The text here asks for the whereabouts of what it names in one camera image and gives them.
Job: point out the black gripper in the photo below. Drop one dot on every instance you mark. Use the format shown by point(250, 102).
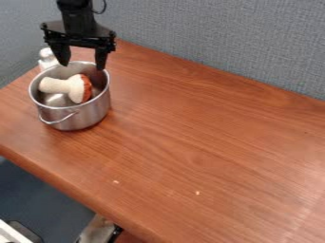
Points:
point(78, 30)

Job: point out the shiny metal pot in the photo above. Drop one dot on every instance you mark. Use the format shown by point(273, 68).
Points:
point(56, 110)

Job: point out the white object at corner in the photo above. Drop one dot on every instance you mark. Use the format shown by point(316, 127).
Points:
point(9, 235)

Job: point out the white red-capped toy mushroom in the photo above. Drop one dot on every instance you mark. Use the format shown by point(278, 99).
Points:
point(76, 87)

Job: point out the white salt shaker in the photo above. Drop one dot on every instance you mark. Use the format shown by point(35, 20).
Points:
point(47, 59)

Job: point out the metal table leg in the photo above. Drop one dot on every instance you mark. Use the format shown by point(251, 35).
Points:
point(99, 231)

